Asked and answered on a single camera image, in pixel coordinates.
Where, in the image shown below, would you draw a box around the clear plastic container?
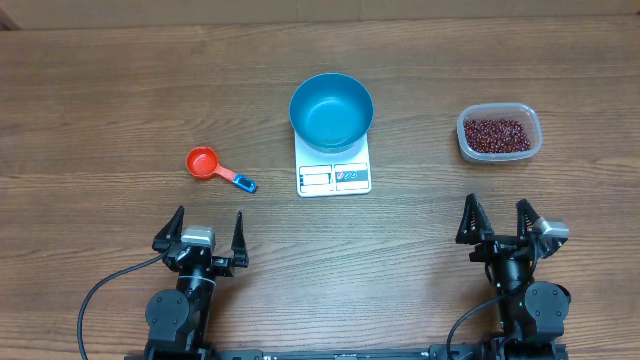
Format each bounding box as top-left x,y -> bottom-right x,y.
456,102 -> 543,163

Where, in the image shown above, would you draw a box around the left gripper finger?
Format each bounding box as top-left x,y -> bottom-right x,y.
152,206 -> 185,252
231,211 -> 249,268

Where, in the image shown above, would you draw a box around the blue bowl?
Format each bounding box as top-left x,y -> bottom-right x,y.
289,72 -> 375,153

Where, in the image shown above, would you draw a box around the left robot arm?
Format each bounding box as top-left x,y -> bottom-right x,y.
143,207 -> 249,360

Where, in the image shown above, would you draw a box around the red measuring scoop blue handle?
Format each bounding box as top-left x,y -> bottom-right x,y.
186,146 -> 258,193

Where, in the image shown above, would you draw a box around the red adzuki beans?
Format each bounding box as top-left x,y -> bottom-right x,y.
463,119 -> 531,153

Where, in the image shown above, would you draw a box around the white kitchen scale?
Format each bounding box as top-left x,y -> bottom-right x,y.
294,134 -> 372,198

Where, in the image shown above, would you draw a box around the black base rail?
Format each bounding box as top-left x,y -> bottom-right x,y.
125,344 -> 569,360

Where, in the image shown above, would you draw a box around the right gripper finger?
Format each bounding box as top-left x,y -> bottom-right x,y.
516,199 -> 540,239
455,193 -> 494,245

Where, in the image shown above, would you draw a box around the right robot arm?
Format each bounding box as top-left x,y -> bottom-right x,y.
446,193 -> 571,359

